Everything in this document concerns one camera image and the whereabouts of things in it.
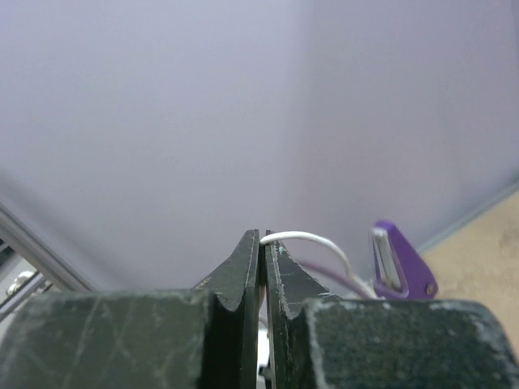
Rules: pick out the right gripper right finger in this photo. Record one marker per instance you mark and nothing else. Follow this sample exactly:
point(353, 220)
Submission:
point(319, 340)

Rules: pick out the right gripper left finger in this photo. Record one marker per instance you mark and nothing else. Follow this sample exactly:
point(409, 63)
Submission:
point(202, 337)

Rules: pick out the purple metronome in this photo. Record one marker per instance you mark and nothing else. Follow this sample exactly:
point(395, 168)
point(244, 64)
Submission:
point(400, 271)

